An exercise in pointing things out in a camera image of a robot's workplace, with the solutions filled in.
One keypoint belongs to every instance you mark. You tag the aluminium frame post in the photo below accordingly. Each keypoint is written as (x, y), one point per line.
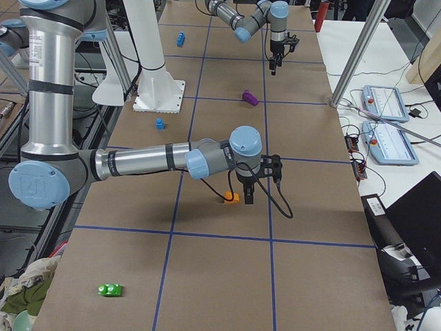
(369, 28)

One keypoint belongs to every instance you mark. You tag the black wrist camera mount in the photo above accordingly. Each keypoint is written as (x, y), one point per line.
(271, 166)
(291, 42)

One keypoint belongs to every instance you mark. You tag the small blue toy block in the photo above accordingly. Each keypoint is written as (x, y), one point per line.
(160, 124)

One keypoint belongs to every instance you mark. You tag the orange trapezoid block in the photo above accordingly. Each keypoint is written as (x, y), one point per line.
(231, 197)

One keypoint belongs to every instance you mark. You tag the grabber stick green tip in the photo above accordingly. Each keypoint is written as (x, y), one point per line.
(377, 118)

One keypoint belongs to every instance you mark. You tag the far blue teach pendant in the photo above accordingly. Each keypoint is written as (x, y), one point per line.
(385, 102)

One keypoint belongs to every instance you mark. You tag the black laptop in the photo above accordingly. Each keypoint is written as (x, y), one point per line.
(414, 220)

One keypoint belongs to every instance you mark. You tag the near blue teach pendant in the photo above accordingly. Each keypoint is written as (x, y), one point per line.
(388, 145)

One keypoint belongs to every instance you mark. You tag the purple trapezoid block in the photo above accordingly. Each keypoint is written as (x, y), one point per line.
(248, 97)

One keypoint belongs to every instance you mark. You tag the red cylinder tube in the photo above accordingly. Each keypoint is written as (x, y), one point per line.
(321, 14)

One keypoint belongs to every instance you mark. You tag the long blue toy block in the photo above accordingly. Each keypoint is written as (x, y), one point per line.
(180, 40)

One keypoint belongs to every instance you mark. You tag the blue teach pendant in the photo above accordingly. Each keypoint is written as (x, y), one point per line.
(388, 145)
(385, 102)

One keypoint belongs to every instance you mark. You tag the green toy block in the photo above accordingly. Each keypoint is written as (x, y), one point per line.
(110, 289)

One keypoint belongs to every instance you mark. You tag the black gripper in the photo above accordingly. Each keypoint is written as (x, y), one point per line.
(245, 179)
(276, 47)

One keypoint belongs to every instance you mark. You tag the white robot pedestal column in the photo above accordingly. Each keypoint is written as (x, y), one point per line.
(158, 91)

